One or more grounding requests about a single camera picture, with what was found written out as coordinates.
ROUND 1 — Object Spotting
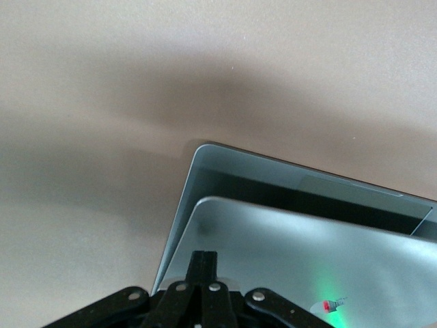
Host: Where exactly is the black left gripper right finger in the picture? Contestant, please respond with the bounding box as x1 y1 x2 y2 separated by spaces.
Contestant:
201 251 335 328

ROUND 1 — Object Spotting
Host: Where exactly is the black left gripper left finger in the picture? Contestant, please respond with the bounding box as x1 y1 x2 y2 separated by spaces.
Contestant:
44 251 206 328

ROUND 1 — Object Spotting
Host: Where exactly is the silver laptop computer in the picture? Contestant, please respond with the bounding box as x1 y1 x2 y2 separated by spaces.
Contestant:
150 139 437 328

